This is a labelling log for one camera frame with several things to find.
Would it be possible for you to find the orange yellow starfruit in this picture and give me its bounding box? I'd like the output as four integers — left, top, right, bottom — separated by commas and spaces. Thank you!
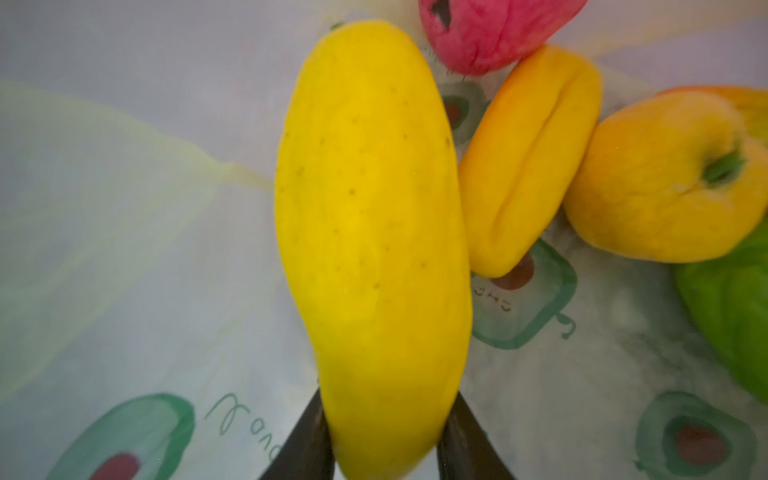
458, 45, 603, 278

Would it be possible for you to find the orange fruit in bag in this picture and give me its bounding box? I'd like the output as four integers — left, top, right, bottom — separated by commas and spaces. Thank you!
660, 85, 768, 147

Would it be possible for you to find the red pink fruit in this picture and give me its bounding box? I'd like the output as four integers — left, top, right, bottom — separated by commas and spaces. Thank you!
418, 0, 587, 76

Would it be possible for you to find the long yellow mango fruit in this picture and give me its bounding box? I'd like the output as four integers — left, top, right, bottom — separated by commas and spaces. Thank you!
274, 20, 472, 479

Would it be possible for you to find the yellow-green plastic bag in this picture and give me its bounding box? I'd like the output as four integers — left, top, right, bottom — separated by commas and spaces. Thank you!
1, 1, 767, 479

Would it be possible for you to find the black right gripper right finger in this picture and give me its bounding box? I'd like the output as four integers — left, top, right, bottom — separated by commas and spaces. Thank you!
437, 393, 515, 480

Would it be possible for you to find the yellow apple green stem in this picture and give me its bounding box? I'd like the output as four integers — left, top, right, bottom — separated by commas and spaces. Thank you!
563, 91, 767, 263

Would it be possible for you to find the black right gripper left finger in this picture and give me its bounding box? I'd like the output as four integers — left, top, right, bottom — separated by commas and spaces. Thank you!
259, 389, 335, 480

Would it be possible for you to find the green fruit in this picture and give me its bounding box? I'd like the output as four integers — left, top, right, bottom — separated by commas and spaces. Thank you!
672, 221, 767, 404

